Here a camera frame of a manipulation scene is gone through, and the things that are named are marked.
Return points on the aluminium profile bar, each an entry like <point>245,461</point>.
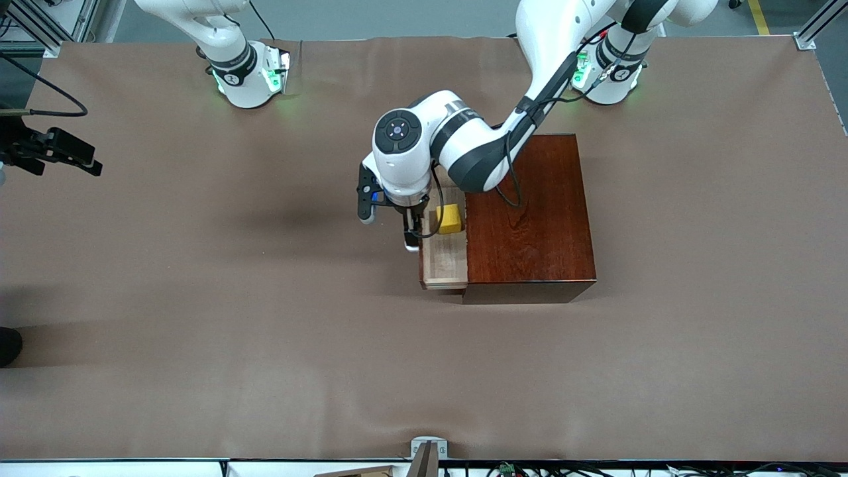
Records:
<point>807,42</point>

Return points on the green connector plug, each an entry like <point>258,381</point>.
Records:
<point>507,469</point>

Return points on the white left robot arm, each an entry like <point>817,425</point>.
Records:
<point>397,165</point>

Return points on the paper table cover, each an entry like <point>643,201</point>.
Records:
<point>331,364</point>

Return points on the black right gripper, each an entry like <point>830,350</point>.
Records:
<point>20,147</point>

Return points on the aluminium frame structure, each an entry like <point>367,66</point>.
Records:
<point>86,16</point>

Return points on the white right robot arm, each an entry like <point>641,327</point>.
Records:
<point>245,86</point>

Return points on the black round object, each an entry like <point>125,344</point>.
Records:
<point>8,348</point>

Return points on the light wooden board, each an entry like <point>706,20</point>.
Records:
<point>358,473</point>

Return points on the grey metal bracket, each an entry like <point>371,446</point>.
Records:
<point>424,464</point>

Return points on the yellow block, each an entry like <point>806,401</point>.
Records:
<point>450,218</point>

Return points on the dark wooden cabinet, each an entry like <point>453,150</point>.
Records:
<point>543,232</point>

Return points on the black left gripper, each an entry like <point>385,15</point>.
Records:
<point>412,221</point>

